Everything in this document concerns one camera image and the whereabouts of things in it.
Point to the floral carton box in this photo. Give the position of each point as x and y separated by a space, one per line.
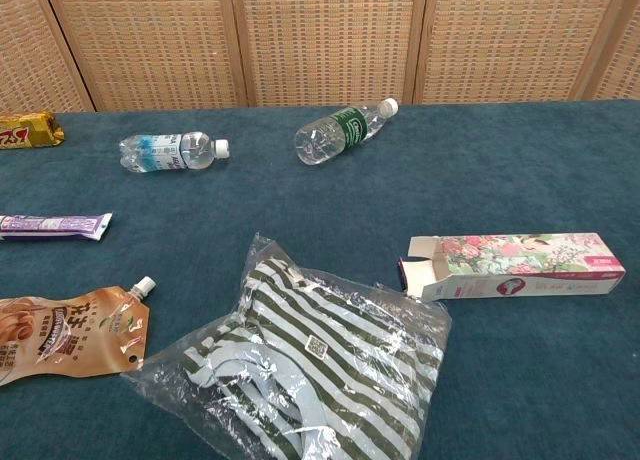
525 265

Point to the clear bottle blue label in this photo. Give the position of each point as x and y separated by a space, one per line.
165 152

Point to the woven bamboo folding screen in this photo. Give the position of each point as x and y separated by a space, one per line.
325 40

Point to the purple white toothpaste tube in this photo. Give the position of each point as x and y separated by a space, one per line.
55 226

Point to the striped cloth in plastic bag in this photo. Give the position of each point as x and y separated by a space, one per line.
310 360

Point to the gold snack package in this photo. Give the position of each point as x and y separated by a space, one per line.
30 130

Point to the brown spout pouch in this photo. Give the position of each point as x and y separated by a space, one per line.
75 335

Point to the teal table cover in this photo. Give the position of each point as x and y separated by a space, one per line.
500 170

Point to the clear bottle green label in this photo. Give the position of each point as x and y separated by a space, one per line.
332 135

